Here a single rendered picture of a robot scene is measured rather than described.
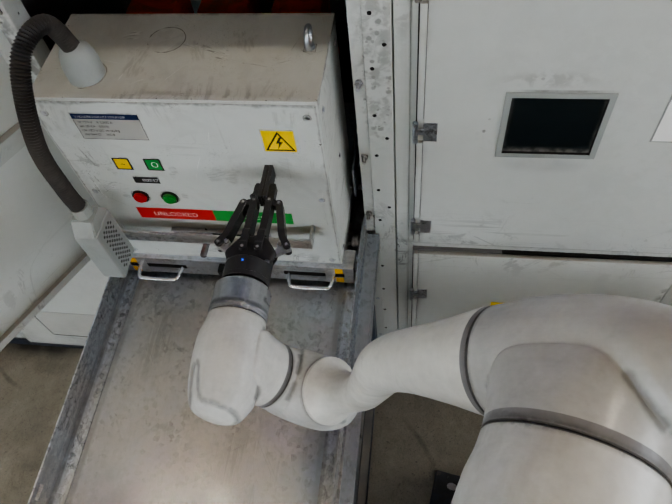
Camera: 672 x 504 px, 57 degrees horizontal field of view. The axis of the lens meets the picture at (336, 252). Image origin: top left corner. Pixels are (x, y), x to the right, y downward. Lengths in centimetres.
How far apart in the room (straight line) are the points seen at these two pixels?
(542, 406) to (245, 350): 53
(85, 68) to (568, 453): 92
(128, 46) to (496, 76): 63
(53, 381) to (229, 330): 169
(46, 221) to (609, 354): 128
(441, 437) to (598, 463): 173
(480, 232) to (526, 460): 103
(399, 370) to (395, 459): 152
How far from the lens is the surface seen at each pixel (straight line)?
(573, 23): 104
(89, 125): 115
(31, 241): 153
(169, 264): 146
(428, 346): 58
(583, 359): 46
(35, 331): 246
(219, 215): 126
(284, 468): 126
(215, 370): 87
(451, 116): 114
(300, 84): 101
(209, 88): 105
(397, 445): 214
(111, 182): 127
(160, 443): 134
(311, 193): 115
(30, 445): 248
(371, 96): 114
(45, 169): 113
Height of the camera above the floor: 206
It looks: 57 degrees down
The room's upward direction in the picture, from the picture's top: 9 degrees counter-clockwise
